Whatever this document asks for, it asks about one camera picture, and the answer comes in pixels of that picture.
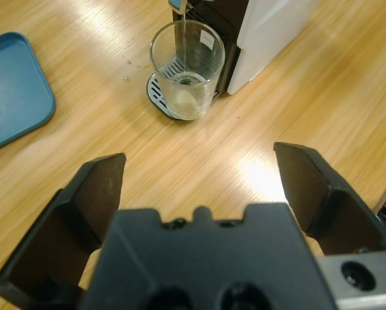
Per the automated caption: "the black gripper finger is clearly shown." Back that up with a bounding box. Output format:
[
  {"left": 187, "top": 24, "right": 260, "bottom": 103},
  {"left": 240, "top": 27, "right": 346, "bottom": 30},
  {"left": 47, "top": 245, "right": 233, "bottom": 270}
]
[
  {"left": 0, "top": 152, "right": 128, "bottom": 310},
  {"left": 273, "top": 141, "right": 386, "bottom": 258}
]

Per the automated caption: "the clear drinking glass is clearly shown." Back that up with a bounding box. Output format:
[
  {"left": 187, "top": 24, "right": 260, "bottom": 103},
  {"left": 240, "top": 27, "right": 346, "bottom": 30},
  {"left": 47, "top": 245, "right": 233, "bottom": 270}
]
[{"left": 150, "top": 21, "right": 225, "bottom": 121}]

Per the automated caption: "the white capsule coffee machine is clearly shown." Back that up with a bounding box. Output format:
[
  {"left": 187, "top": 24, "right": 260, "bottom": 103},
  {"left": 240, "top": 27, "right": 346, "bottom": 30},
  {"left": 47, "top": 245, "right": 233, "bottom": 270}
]
[{"left": 168, "top": 0, "right": 320, "bottom": 96}]

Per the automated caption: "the blue plastic tray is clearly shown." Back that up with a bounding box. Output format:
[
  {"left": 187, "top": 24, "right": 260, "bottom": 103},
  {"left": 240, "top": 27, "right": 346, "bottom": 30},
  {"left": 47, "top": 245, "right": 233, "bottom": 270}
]
[{"left": 0, "top": 31, "right": 57, "bottom": 155}]

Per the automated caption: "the black drip tray metal grid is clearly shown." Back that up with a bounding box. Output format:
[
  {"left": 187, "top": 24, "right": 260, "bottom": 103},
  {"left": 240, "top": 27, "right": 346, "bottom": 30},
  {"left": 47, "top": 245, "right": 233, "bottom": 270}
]
[{"left": 146, "top": 73, "right": 218, "bottom": 122}]

